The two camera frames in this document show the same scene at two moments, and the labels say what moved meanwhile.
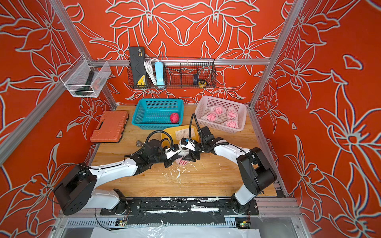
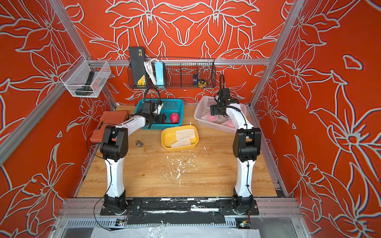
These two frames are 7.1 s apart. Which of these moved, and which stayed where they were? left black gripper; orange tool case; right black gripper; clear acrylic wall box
Moved: right black gripper; left black gripper
Stayed: clear acrylic wall box; orange tool case
